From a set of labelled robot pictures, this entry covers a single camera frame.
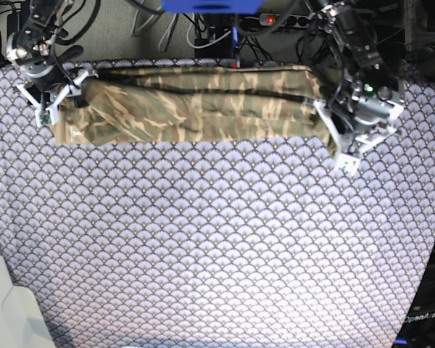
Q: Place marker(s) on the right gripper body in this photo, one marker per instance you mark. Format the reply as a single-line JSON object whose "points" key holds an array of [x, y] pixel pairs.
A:
{"points": [[43, 68]]}

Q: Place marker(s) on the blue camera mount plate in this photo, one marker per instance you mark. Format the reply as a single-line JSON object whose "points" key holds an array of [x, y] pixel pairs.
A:
{"points": [[211, 6]]}

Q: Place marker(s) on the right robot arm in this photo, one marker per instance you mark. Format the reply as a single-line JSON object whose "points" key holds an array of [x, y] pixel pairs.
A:
{"points": [[47, 17]]}

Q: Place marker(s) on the white plastic bin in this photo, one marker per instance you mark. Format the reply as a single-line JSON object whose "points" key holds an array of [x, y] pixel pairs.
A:
{"points": [[21, 321]]}

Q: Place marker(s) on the purple fan-pattern tablecloth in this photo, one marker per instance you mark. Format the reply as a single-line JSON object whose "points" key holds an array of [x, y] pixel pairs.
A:
{"points": [[254, 243]]}

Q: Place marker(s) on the camouflage T-shirt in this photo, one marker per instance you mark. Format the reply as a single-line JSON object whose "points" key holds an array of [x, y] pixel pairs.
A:
{"points": [[175, 104]]}

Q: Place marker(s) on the black OpenArm box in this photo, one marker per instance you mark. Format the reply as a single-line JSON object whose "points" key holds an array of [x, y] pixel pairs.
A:
{"points": [[418, 329]]}

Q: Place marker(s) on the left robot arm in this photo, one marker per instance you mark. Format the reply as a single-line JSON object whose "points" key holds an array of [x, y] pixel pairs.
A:
{"points": [[354, 47]]}

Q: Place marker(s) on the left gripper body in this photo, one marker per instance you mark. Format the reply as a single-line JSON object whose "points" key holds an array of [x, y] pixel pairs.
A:
{"points": [[359, 107]]}

